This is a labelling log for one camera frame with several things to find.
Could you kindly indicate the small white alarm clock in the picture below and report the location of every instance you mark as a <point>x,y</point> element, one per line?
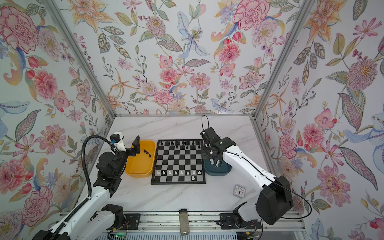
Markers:
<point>239,191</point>

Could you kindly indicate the glass spice jar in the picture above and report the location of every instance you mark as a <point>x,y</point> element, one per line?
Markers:
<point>184,222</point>

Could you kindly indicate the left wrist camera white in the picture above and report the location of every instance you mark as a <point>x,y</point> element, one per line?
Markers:
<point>117,142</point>

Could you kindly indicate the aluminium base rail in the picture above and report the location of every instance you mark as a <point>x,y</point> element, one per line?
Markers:
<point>161,222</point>

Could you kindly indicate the black chess pieces row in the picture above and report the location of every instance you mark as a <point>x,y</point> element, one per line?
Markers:
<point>179,145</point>

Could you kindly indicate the white pieces in teal tray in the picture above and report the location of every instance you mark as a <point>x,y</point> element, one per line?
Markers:
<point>214,162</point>

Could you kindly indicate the yellow plastic tray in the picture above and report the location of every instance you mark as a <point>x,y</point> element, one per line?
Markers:
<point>141,166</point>

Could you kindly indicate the black pieces in yellow tray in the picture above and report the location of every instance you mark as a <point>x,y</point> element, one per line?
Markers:
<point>147,153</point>

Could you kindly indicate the teal plastic tray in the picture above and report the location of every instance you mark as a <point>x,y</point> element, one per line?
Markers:
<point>223,170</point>

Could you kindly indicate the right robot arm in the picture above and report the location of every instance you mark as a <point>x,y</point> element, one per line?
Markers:
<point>274,198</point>

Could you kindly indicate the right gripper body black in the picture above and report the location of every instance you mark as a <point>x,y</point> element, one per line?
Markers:
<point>212,153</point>

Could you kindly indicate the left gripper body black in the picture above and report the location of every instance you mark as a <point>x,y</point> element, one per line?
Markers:
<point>121,159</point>

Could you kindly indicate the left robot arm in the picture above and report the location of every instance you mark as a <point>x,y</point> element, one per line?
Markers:
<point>93,215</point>

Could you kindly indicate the black white chess board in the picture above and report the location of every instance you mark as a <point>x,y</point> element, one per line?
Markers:
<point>179,160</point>

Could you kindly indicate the white chess pieces row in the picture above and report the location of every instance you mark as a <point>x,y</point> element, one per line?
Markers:
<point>178,173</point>

